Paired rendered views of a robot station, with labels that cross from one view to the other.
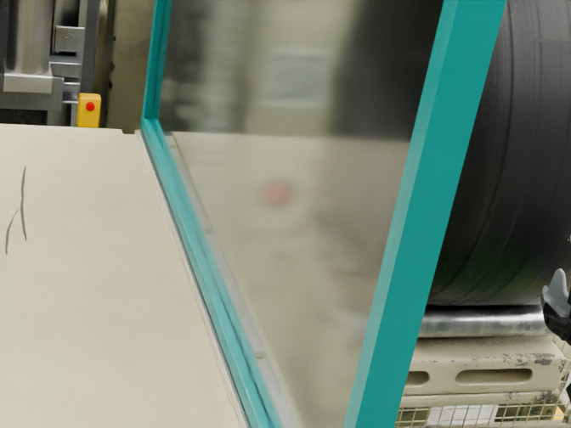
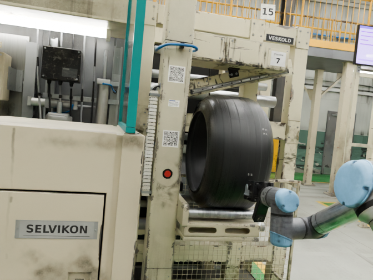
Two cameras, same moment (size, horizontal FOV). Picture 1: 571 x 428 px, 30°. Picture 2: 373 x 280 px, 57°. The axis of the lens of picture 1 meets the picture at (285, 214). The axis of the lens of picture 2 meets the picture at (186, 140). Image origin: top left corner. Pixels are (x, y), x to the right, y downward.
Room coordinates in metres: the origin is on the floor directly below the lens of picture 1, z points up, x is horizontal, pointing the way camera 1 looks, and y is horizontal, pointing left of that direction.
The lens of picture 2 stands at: (-0.28, -0.25, 1.30)
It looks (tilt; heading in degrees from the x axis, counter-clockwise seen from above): 3 degrees down; 7
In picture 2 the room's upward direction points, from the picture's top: 5 degrees clockwise
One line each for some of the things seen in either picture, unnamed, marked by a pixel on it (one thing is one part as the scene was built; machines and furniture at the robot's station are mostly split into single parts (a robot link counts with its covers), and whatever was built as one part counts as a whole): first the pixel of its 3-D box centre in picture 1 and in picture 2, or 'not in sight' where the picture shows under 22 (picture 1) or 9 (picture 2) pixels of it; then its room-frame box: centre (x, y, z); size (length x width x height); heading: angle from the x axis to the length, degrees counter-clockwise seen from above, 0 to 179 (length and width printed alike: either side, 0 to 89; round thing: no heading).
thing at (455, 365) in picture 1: (437, 359); (219, 227); (1.27, -0.25, 0.83); 0.36 x 0.09 x 0.06; 110
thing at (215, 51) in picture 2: not in sight; (231, 55); (1.73, -0.22, 1.71); 0.61 x 0.25 x 0.15; 110
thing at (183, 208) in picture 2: not in sight; (177, 204); (1.35, -0.03, 0.90); 0.40 x 0.03 x 0.10; 20
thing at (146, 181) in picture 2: not in sight; (150, 143); (1.24, 0.10, 1.19); 0.05 x 0.04 x 0.48; 20
